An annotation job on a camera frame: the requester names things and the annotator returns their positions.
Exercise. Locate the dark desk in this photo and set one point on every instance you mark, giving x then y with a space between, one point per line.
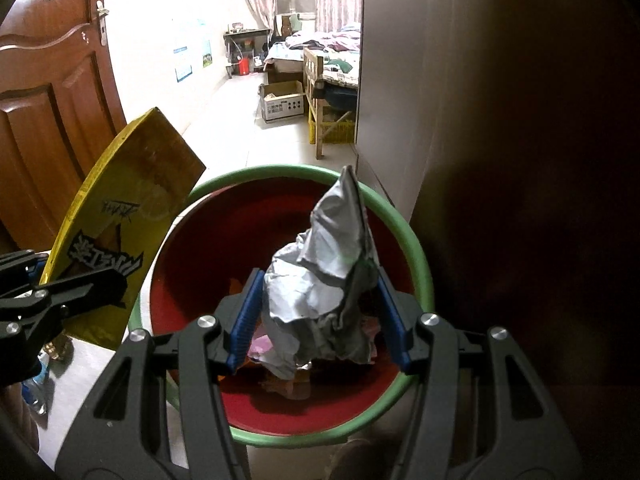
247 43

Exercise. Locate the red bucket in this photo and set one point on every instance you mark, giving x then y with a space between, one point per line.
244 66

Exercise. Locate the brown gold wrapper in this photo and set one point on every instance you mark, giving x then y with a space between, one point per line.
58 348

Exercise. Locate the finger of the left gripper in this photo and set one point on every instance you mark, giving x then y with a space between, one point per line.
33 315

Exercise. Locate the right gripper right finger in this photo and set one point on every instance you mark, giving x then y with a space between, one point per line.
481 411

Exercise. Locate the bed with pink bedding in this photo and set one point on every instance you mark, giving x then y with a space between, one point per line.
340 52

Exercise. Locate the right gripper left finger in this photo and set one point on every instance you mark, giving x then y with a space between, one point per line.
156 410

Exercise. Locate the white storage crate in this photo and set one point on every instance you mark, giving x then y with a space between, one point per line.
282 100

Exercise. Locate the brown wooden door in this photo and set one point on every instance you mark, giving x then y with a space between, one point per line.
59 111

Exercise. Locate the orange snack wrapper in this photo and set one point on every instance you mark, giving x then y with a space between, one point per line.
297 389

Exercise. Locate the purple snack bag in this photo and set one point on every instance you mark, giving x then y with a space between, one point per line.
261 347

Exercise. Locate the light blue white wrapper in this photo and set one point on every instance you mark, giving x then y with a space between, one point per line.
34 390

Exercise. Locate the dark cabinet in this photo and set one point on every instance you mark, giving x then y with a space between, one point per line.
506 132

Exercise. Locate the wall poster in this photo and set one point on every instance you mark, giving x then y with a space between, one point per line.
191 50

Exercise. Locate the person left hand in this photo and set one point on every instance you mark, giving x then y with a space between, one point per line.
12 402

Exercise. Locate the red bin green rim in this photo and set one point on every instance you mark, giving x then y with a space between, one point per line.
235 224

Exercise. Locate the wooden chair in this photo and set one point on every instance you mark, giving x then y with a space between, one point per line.
325 89

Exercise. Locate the yellow plastic crate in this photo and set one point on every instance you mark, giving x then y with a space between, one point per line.
338 128

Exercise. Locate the grey plastic bag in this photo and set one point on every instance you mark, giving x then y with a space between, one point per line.
314 287

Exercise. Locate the yellow snack box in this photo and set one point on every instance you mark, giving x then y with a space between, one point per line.
120 216

